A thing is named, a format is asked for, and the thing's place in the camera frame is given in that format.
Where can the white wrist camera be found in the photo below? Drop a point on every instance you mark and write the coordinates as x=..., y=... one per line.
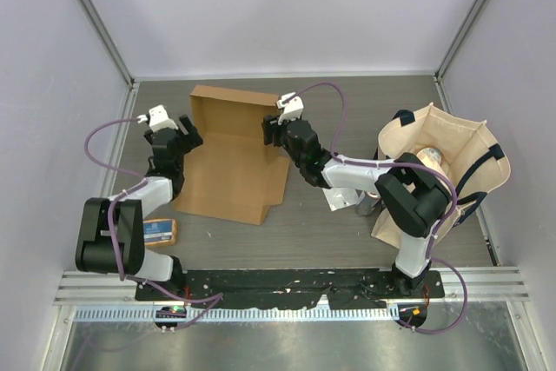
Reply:
x=290, y=107
x=157, y=119

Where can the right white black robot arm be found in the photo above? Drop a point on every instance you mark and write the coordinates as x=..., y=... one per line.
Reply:
x=412, y=193

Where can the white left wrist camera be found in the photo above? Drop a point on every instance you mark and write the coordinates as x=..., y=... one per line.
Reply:
x=157, y=119

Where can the brown cardboard box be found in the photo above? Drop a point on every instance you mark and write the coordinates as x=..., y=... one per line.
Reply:
x=233, y=176

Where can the peach tube in bag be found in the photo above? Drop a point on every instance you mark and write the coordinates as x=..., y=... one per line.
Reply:
x=431, y=158

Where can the aluminium frame rail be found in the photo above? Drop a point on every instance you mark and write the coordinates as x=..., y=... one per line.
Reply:
x=483, y=284

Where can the silver red drink can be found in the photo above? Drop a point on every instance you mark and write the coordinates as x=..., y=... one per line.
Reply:
x=368, y=204

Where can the beige canvas tote bag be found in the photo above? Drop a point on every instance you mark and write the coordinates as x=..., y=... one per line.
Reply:
x=472, y=159

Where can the perforated cable duct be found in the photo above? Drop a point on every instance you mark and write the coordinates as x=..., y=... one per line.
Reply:
x=160, y=313

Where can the clear plastic sachet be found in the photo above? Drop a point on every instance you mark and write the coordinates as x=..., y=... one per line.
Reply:
x=340, y=198

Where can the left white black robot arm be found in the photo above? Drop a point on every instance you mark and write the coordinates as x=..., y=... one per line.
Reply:
x=111, y=233

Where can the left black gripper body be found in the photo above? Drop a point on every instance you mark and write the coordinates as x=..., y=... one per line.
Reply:
x=184, y=147

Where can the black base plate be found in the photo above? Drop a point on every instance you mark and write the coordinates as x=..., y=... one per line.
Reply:
x=295, y=289

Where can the yellow sponge with blue label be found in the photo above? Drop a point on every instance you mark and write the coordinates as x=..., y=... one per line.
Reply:
x=159, y=232

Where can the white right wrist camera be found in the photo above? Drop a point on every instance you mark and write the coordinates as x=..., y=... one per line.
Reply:
x=290, y=107

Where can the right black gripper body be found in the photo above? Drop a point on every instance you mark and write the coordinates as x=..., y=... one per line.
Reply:
x=298, y=162

